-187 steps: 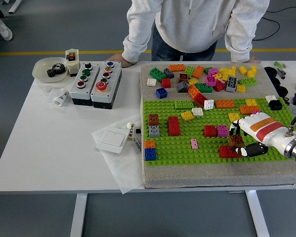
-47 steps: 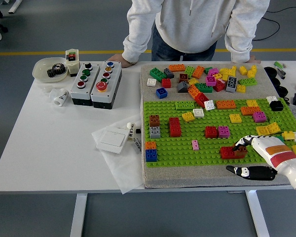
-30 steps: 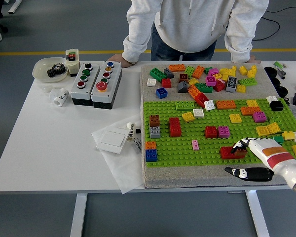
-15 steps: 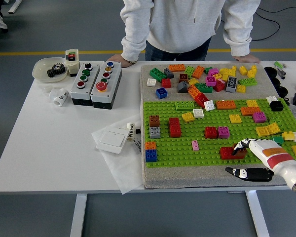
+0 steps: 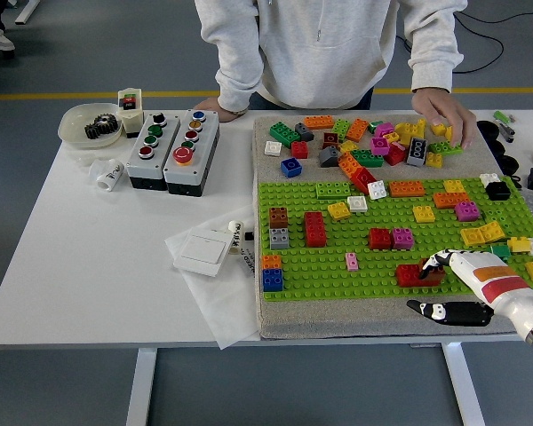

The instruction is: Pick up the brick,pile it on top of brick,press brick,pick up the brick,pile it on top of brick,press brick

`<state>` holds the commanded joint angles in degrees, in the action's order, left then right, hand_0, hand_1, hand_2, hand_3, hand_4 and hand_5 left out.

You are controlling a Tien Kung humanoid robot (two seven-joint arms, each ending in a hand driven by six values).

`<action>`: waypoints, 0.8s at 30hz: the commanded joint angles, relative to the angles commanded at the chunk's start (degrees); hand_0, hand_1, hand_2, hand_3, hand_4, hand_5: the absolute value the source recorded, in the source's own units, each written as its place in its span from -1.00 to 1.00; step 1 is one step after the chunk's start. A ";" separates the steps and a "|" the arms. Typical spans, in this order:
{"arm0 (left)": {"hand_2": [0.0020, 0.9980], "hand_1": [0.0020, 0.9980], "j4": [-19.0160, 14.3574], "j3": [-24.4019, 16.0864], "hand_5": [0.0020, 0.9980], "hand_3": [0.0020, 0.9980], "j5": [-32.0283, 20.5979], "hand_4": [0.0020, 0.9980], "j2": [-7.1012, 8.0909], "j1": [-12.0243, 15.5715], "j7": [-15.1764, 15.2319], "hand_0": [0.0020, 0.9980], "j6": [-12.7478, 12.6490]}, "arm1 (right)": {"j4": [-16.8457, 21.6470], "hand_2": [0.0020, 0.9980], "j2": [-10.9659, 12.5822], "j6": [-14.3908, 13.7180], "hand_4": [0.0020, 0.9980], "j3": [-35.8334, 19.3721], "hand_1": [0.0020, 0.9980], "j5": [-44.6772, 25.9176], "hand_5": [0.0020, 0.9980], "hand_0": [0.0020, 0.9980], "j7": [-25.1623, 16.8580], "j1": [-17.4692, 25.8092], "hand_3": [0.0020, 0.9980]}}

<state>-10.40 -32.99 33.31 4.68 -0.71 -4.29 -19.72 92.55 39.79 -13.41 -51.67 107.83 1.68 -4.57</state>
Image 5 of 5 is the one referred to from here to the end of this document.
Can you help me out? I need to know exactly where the white translucent sheet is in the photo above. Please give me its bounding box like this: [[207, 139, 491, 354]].
[[163, 204, 264, 351]]

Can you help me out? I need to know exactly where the cream plastic bowl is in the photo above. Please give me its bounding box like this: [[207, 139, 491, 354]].
[[56, 102, 125, 150]]

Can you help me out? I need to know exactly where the blue square toy brick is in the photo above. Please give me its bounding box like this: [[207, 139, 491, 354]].
[[262, 267, 285, 294], [280, 157, 304, 178]]

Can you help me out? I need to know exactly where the white desk foot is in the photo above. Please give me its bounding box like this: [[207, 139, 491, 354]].
[[2, 0, 41, 26]]

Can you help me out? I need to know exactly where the grey square toy brick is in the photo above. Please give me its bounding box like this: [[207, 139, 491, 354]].
[[269, 226, 291, 251]]

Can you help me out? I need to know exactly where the black looped floor cable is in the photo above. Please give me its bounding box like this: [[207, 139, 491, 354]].
[[394, 11, 506, 75]]

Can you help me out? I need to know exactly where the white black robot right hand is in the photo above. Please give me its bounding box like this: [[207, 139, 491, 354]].
[[406, 249, 533, 343]]

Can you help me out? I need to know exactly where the small yellow toy brick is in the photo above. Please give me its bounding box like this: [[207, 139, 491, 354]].
[[507, 236, 533, 254]]

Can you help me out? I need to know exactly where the person's left hand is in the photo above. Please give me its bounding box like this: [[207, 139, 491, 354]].
[[410, 86, 478, 150]]

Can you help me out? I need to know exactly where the lime long flat brick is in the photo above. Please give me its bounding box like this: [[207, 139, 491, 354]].
[[314, 181, 354, 201]]

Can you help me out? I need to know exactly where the grey emergency-stop control box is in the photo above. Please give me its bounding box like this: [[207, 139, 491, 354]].
[[163, 108, 221, 196]]

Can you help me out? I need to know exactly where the orange six-stud toy brick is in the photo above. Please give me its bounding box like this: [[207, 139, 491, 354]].
[[337, 152, 363, 177]]

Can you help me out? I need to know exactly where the black metal gear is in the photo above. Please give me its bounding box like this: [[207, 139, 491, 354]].
[[84, 114, 121, 141]]

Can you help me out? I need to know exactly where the long orange toy brick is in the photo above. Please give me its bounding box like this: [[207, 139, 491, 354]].
[[303, 114, 336, 130], [432, 191, 471, 209], [346, 117, 370, 142], [388, 180, 427, 199]]

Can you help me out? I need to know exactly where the long lime toy brick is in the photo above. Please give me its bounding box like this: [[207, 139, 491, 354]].
[[428, 140, 465, 156]]

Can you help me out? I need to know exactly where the long yellow toy brick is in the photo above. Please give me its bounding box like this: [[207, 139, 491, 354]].
[[394, 117, 427, 138]]

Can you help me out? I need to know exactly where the red six-stud toy brick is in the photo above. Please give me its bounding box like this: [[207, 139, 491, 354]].
[[304, 211, 329, 249]]

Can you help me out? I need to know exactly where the long grey toy brick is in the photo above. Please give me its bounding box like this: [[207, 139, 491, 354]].
[[407, 137, 429, 168]]

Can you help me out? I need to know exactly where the lime green toy brick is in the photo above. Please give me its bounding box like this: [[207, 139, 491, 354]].
[[331, 118, 352, 142]]

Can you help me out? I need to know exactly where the grey four-button control box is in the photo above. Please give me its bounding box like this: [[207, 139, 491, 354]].
[[124, 110, 181, 191]]

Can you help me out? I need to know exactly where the cream small switch box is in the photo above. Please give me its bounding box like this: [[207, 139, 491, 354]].
[[116, 87, 146, 139]]

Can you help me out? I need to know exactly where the long red toy brick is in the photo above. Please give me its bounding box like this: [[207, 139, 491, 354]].
[[395, 264, 448, 288]]

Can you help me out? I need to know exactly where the green studded baseplate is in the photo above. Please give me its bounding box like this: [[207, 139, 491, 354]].
[[258, 177, 533, 305]]

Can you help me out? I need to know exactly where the white table leg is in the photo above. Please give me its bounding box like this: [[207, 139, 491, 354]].
[[124, 348, 159, 426], [442, 342, 488, 426]]

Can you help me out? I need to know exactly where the white pipe fitting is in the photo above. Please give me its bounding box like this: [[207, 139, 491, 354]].
[[87, 157, 126, 193]]

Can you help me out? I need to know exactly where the person's right hand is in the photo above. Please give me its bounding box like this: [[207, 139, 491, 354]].
[[193, 96, 246, 123]]

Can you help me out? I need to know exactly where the long green toy brick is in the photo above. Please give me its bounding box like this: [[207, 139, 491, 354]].
[[268, 122, 302, 148], [350, 149, 386, 169]]

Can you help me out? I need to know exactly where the white wall switch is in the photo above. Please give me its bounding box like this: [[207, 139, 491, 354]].
[[172, 233, 233, 279]]

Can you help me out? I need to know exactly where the white labelled tube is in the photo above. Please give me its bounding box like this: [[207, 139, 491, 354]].
[[225, 219, 246, 256]]

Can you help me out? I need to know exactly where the grey foam mat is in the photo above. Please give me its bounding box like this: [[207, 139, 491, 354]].
[[251, 113, 533, 342]]

